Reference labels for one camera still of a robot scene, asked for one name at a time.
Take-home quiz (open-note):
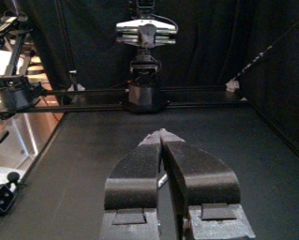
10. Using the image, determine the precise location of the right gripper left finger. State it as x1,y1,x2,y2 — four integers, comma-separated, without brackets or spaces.
99,129,163,240

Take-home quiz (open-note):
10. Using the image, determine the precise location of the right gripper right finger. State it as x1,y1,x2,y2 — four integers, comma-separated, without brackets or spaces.
159,127,257,240

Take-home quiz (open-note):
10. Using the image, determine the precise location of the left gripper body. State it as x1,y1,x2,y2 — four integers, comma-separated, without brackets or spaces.
115,18,178,49

